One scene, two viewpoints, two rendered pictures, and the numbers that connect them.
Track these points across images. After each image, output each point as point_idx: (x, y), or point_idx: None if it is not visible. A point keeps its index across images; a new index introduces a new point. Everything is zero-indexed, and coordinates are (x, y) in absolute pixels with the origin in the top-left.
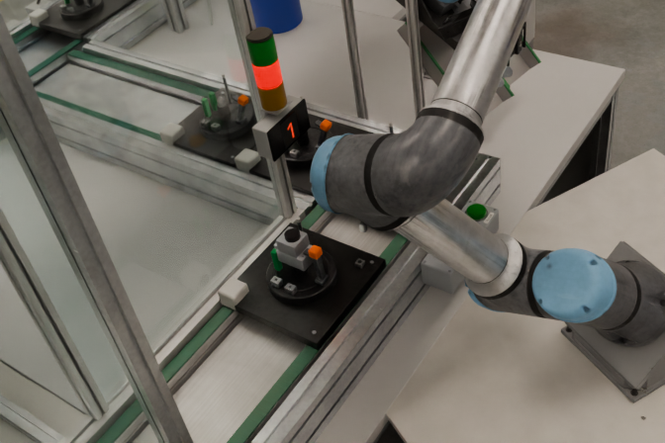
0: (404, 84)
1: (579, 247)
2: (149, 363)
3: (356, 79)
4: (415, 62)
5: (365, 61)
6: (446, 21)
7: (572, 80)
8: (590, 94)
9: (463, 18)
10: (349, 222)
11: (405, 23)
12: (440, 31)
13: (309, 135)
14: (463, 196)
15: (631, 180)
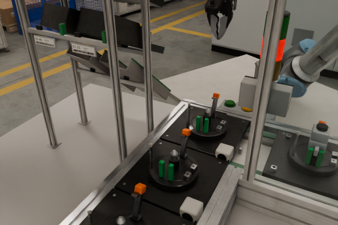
0: (60, 156)
1: (221, 100)
2: None
3: (123, 124)
4: (151, 76)
5: (10, 180)
6: (214, 3)
7: (92, 96)
8: (107, 92)
9: None
10: (235, 159)
11: (132, 59)
12: (218, 8)
13: (166, 164)
14: (216, 108)
15: (175, 87)
